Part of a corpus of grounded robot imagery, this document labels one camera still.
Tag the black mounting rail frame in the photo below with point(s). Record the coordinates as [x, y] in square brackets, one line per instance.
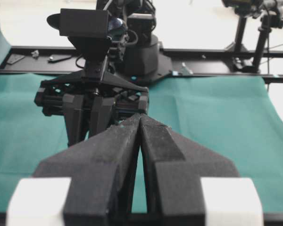
[203, 63]

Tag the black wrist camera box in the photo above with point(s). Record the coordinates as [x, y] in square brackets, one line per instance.
[80, 23]

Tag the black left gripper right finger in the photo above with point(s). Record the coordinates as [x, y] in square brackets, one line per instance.
[188, 184]

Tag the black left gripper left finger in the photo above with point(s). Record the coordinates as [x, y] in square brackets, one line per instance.
[79, 186]

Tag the black tripod pole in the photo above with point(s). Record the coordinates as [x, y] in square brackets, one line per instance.
[272, 19]

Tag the camera on black stand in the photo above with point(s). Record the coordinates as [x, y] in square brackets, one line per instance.
[244, 9]

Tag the green table cloth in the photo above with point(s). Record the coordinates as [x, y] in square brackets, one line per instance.
[232, 116]

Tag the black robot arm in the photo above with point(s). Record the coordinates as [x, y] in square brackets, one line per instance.
[134, 19]

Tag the small grey bolt piece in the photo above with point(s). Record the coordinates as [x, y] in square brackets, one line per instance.
[35, 54]

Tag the small metal corner bracket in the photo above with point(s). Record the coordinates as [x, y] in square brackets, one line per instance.
[186, 70]

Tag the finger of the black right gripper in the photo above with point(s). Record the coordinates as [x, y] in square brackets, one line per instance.
[101, 114]
[73, 112]

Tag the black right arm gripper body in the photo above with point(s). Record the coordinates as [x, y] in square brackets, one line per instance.
[96, 79]

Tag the flat black bracket plate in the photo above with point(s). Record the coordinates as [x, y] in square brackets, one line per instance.
[14, 58]

